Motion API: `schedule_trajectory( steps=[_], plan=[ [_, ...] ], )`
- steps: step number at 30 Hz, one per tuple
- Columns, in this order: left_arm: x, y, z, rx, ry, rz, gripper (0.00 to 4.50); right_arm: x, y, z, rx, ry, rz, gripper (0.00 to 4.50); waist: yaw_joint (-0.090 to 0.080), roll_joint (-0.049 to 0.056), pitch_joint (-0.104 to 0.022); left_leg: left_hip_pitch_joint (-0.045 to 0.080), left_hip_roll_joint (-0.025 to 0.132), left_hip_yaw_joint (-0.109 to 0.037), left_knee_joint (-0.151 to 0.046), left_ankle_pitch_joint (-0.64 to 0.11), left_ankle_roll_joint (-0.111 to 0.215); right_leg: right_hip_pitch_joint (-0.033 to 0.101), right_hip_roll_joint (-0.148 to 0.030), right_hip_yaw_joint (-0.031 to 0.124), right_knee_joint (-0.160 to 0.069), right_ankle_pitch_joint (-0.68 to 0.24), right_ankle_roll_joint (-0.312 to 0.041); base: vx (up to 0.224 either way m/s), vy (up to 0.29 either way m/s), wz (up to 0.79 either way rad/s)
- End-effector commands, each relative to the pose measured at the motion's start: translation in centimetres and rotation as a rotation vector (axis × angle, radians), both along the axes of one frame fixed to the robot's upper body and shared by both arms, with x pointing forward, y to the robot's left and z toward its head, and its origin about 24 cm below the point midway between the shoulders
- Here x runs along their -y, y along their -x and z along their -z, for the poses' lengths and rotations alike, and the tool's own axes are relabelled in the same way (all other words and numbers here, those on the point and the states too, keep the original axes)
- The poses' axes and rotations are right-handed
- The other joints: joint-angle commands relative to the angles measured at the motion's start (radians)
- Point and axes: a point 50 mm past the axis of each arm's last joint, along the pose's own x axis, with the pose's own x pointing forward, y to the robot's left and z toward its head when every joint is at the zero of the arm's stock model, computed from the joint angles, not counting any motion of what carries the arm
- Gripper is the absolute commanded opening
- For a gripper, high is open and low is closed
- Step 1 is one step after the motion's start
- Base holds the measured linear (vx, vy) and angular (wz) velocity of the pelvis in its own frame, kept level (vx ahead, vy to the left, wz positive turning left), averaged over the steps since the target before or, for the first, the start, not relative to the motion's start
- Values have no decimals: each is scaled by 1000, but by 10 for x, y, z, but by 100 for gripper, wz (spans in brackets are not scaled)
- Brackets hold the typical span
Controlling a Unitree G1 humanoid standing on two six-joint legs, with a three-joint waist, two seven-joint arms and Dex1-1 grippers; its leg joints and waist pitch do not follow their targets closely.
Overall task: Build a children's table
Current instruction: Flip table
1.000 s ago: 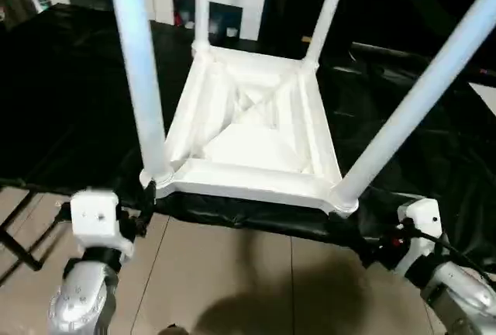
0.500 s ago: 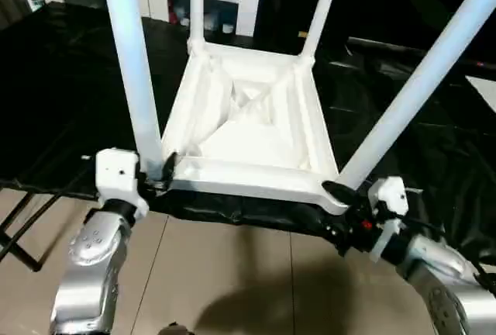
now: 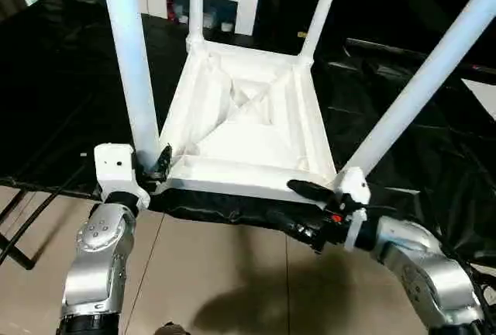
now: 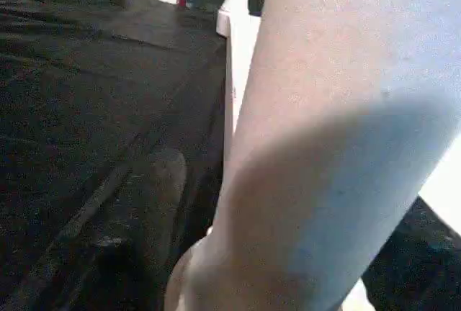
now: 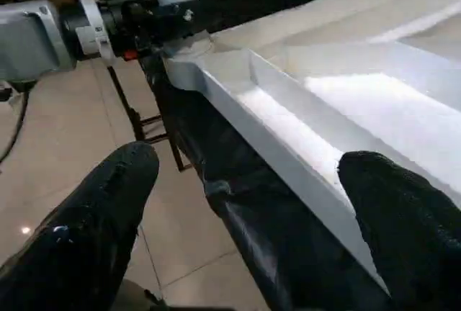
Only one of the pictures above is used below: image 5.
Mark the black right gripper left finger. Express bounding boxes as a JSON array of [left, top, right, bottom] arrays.
[[0, 141, 161, 311]]

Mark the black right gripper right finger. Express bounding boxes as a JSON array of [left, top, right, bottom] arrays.
[[336, 150, 461, 311]]

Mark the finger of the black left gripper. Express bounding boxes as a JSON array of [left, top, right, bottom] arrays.
[[153, 0, 210, 45]]

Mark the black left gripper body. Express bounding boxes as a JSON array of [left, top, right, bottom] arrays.
[[95, 0, 161, 62]]

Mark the black stand leg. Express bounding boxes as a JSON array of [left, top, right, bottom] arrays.
[[107, 64, 194, 172]]

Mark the black mat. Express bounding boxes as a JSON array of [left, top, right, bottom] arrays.
[[138, 0, 426, 311]]

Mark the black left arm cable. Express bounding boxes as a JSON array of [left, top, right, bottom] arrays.
[[0, 84, 30, 168]]

